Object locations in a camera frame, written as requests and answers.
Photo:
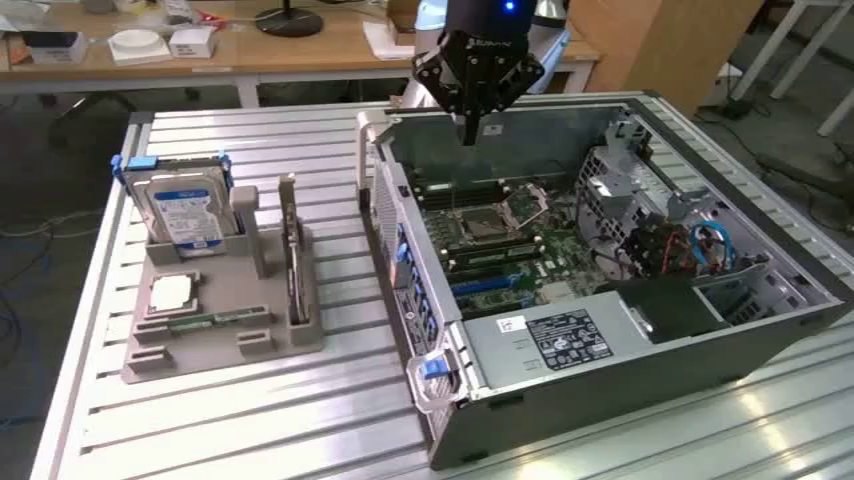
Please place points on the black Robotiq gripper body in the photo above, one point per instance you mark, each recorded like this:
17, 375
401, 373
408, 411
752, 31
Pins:
490, 30

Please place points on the black graphics card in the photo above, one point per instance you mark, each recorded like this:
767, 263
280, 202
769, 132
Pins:
296, 260

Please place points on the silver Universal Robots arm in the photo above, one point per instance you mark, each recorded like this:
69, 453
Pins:
421, 92

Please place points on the blue expansion slot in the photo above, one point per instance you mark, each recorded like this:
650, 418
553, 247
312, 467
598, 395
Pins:
488, 285

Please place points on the white paper stack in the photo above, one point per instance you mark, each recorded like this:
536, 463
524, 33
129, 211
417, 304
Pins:
386, 45

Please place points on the cardboard box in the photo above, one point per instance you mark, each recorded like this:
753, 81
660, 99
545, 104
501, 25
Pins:
402, 15

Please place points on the wooden desk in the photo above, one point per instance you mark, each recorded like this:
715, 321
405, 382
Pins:
301, 55

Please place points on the wooden cabinet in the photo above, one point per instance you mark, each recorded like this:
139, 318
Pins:
668, 45

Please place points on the black lamp base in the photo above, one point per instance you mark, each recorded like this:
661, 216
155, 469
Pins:
289, 24

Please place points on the metal socket cover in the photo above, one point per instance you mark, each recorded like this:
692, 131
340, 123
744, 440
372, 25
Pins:
528, 202

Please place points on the metal disk bay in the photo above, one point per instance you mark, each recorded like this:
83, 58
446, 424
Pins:
621, 195

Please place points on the CPU socket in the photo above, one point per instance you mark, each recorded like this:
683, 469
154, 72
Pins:
481, 225

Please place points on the black installed RAM stick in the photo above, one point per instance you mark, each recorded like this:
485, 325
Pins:
494, 252

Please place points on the small white box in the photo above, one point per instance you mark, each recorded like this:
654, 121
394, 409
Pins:
193, 42

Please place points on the green motherboard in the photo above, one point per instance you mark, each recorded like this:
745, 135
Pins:
554, 260

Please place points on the white round container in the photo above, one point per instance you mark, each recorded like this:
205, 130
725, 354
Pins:
139, 46

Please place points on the hard disk with blue label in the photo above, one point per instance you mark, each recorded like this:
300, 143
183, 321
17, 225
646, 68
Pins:
183, 210

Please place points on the blue disk caddy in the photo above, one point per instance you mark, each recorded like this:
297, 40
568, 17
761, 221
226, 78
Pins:
141, 163

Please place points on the grey parts rack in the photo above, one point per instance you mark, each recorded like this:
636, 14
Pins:
227, 280

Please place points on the black chair base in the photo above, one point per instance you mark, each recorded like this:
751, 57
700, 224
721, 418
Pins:
87, 112

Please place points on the white box with dark lid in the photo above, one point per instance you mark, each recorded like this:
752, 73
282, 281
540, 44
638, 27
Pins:
57, 47

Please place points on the grey power supply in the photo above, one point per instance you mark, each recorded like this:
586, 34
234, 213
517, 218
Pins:
494, 360

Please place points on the silver CPU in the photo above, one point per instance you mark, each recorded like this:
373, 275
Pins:
173, 294

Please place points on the blue case latch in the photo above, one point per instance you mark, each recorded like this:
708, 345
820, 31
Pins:
433, 367

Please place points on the green RAM stick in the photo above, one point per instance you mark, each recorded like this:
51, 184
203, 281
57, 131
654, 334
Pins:
207, 321

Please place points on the open black PC case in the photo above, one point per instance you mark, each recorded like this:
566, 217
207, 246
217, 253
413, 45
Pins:
601, 415

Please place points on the white table frame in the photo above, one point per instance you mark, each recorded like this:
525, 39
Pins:
768, 47

